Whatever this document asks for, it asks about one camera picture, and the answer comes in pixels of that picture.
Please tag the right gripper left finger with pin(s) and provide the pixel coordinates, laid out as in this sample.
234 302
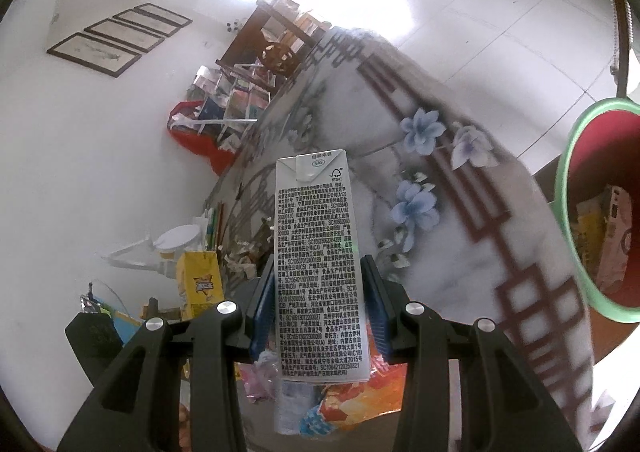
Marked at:
134 405

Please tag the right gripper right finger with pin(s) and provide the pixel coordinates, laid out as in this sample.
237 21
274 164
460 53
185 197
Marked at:
503 404

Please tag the yellow iced tea carton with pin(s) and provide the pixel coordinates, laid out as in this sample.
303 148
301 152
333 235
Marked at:
199 283

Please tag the orange snack bag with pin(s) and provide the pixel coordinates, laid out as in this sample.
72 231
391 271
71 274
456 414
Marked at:
345 406

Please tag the white milk carton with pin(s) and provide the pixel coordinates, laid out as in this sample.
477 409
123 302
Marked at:
321 318

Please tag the pink foil snack bag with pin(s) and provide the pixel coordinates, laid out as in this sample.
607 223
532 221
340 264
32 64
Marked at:
261 378

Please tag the clear plastic water bottle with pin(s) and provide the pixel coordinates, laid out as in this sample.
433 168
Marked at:
293 402

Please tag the white paper wrapper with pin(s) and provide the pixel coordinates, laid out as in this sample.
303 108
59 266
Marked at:
245 260

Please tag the white desk lamp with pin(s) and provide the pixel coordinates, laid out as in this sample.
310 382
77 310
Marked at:
159 254

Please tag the red cloth bag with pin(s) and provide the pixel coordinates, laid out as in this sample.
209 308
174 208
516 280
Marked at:
189 138

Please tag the red bin with green rim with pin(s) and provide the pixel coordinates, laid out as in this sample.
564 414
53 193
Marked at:
596 203

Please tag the white magazine rack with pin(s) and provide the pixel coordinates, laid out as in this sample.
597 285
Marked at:
230 105

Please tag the framed picture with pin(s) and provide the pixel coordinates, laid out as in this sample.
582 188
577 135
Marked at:
99 55
157 26
127 35
168 16

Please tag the dark wooden chair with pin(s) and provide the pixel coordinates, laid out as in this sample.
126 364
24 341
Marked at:
270 47

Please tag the wooden chair at right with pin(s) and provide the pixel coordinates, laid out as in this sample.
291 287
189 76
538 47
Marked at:
625 65

